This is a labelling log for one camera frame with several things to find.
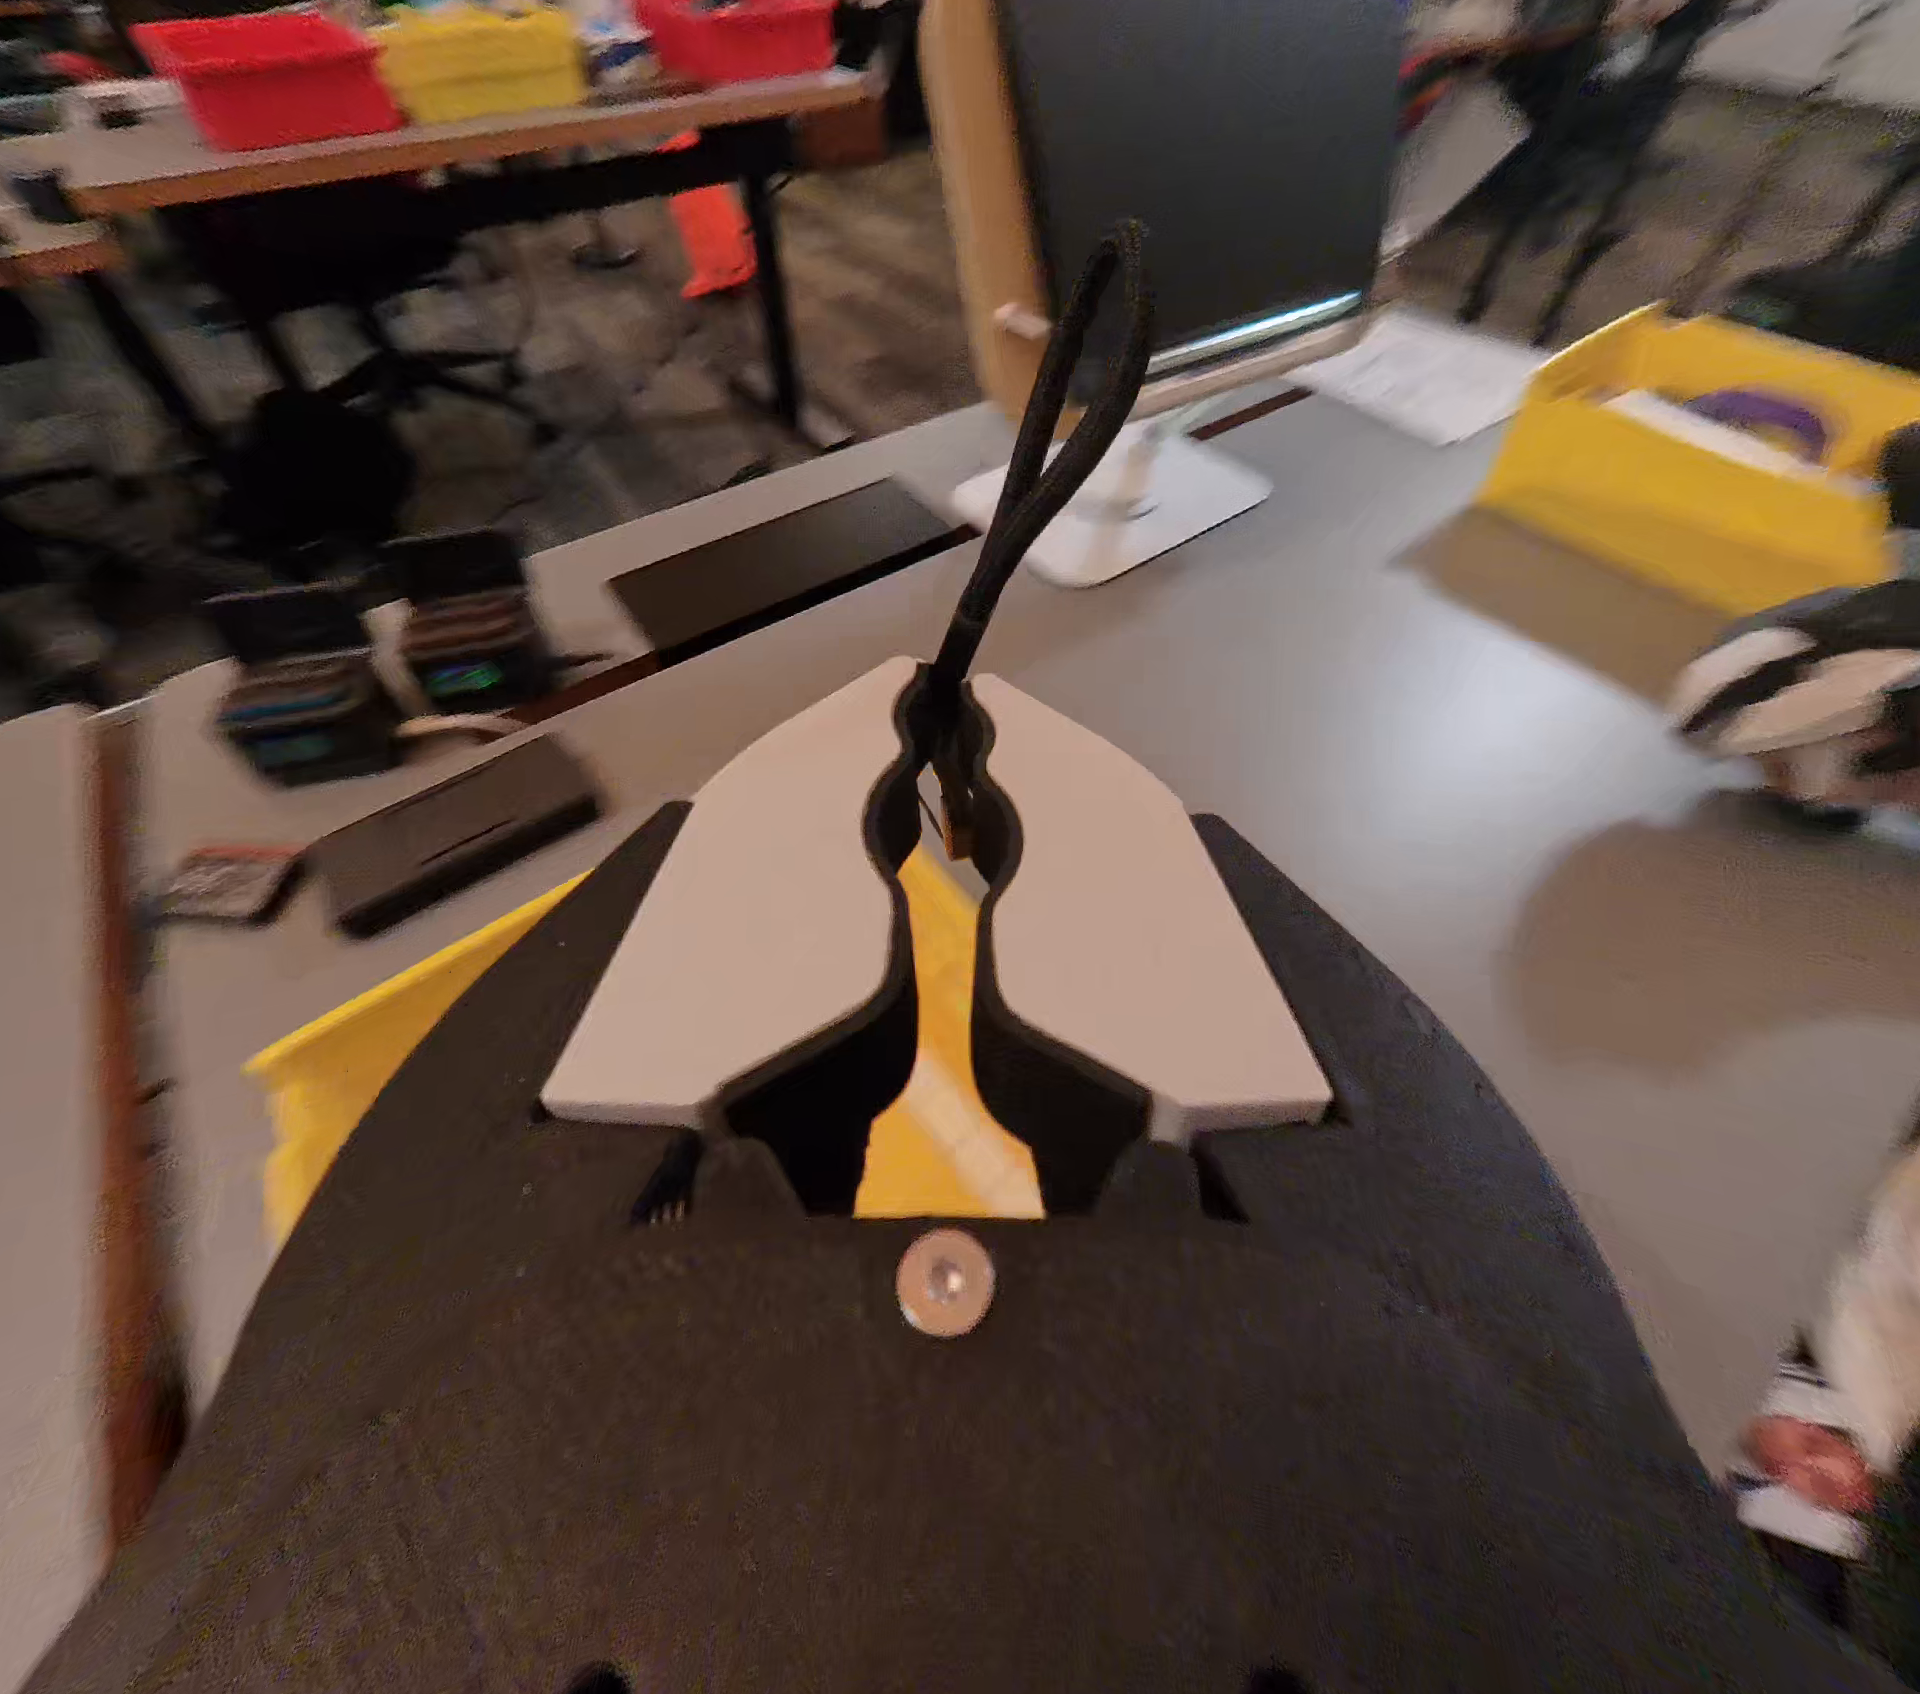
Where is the wooden background table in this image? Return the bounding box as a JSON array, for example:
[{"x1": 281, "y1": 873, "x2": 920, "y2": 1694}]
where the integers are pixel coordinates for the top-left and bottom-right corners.
[{"x1": 0, "y1": 62, "x2": 891, "y2": 436}]

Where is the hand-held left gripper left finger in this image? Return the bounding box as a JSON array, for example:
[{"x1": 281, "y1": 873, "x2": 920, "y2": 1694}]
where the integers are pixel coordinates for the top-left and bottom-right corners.
[{"x1": 540, "y1": 656, "x2": 922, "y2": 1216}]

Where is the red white booklet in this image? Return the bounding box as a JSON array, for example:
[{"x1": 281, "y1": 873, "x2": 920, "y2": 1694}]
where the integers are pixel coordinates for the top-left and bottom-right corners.
[{"x1": 1723, "y1": 1366, "x2": 1890, "y2": 1564}]

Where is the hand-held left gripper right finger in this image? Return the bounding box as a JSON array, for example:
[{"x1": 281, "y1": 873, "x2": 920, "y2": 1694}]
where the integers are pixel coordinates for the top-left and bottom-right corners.
[{"x1": 973, "y1": 670, "x2": 1337, "y2": 1220}]

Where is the printed paper sheet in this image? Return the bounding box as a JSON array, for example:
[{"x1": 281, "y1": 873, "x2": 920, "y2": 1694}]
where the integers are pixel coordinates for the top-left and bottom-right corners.
[{"x1": 1286, "y1": 311, "x2": 1551, "y2": 448}]

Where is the small dark card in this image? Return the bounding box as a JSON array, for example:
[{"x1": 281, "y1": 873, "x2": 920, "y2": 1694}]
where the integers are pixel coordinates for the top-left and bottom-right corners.
[{"x1": 155, "y1": 842, "x2": 310, "y2": 929}]

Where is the flat black case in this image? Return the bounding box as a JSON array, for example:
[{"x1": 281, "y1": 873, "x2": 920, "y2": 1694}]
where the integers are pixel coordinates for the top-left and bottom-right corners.
[{"x1": 305, "y1": 730, "x2": 606, "y2": 943}]

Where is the yellow plastic bin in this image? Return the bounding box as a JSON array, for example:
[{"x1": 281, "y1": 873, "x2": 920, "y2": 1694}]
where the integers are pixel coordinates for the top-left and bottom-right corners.
[
  {"x1": 244, "y1": 846, "x2": 1049, "y2": 1255},
  {"x1": 364, "y1": 0, "x2": 592, "y2": 129},
  {"x1": 1476, "y1": 302, "x2": 1920, "y2": 620}
]

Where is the red plastic bin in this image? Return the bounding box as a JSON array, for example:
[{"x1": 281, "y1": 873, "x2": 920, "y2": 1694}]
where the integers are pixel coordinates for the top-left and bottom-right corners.
[
  {"x1": 626, "y1": 0, "x2": 843, "y2": 93},
  {"x1": 129, "y1": 10, "x2": 408, "y2": 155}
]

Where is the black wrist strap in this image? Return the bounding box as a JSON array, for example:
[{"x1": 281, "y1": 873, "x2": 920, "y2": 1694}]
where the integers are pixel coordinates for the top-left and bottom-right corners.
[{"x1": 907, "y1": 218, "x2": 1159, "y2": 864}]

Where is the grey desk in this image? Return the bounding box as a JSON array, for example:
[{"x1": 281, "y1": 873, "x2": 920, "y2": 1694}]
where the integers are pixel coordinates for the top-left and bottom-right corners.
[{"x1": 134, "y1": 366, "x2": 1920, "y2": 1547}]

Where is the orange traffic cone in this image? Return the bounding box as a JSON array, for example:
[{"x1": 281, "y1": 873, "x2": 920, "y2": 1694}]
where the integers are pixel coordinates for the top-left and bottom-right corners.
[{"x1": 665, "y1": 130, "x2": 763, "y2": 305}]

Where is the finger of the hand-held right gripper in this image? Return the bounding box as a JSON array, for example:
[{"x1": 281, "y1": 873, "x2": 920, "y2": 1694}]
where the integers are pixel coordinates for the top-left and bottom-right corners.
[
  {"x1": 1672, "y1": 627, "x2": 1828, "y2": 716},
  {"x1": 1698, "y1": 670, "x2": 1920, "y2": 762}
]

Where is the purple filament spool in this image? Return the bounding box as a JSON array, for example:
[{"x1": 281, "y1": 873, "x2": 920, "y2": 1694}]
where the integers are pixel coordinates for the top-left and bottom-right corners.
[{"x1": 1687, "y1": 381, "x2": 1837, "y2": 465}]

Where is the black battery charger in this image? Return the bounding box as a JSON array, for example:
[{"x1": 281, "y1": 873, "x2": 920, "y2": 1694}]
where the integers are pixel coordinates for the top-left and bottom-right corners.
[
  {"x1": 206, "y1": 585, "x2": 405, "y2": 788},
  {"x1": 378, "y1": 529, "x2": 559, "y2": 716}
]

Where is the person's torso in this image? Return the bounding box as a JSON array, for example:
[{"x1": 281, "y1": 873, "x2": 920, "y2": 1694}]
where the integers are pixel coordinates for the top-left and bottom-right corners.
[{"x1": 1785, "y1": 1191, "x2": 1920, "y2": 1478}]

